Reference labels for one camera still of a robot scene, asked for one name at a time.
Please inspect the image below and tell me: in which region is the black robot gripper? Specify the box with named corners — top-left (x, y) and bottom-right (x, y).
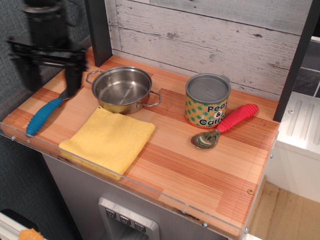
top-left (7, 12), bottom-right (87, 97)

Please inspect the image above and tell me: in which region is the stainless steel pot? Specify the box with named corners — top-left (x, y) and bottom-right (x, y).
top-left (86, 66), bottom-right (162, 115)

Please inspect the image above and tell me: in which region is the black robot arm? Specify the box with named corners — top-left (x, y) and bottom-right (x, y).
top-left (7, 0), bottom-right (87, 99)

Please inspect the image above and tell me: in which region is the yellow folded cloth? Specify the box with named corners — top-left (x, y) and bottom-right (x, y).
top-left (59, 106), bottom-right (156, 181)

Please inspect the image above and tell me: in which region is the clear acrylic edge guard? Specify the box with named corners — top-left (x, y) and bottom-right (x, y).
top-left (0, 123), bottom-right (249, 240)

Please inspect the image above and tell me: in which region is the grey cabinet with dispenser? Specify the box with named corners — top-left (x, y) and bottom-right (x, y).
top-left (43, 154), bottom-right (226, 240)

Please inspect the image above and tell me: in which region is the peas and carrots can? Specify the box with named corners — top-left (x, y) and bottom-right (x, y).
top-left (184, 73), bottom-right (231, 129)

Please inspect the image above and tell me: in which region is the orange black object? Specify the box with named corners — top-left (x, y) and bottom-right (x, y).
top-left (0, 209), bottom-right (46, 240)

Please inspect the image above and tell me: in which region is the white toy sink unit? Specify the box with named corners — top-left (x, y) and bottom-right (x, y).
top-left (264, 92), bottom-right (320, 202)

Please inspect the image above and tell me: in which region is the blue handled metal fork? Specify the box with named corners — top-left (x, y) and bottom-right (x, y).
top-left (26, 89), bottom-right (73, 136)

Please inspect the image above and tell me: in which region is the dark left vertical post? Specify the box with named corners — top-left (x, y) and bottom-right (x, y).
top-left (84, 0), bottom-right (113, 67)

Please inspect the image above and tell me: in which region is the red handled metal spoon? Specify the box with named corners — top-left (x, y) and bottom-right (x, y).
top-left (190, 103), bottom-right (259, 150)

